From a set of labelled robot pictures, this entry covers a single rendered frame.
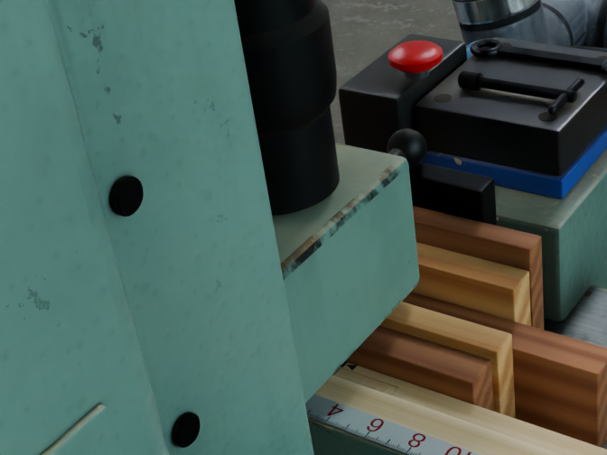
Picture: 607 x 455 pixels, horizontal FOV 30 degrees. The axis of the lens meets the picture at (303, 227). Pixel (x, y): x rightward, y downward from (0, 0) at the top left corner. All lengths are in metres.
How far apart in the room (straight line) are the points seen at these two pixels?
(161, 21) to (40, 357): 0.11
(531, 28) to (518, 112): 0.42
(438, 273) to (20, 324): 0.34
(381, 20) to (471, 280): 2.86
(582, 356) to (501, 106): 0.16
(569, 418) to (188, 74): 0.29
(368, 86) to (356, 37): 2.65
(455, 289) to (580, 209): 0.09
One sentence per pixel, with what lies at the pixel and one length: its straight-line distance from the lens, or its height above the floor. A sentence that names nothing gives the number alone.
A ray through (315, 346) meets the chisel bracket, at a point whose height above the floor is 0.99.
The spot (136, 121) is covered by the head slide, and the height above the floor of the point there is 1.15.
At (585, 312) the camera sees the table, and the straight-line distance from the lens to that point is 0.63.
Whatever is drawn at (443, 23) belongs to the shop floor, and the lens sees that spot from 3.32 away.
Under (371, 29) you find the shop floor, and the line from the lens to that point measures 3.33.
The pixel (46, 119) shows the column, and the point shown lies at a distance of 0.23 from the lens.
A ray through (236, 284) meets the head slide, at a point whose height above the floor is 1.08.
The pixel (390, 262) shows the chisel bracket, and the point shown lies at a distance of 0.51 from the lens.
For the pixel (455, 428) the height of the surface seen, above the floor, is 0.95.
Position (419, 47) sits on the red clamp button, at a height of 1.03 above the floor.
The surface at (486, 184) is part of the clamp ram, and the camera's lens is 0.56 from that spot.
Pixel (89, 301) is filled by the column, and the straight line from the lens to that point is 0.25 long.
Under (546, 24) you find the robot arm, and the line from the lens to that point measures 1.04.
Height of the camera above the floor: 1.28
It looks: 32 degrees down
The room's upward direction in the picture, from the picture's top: 9 degrees counter-clockwise
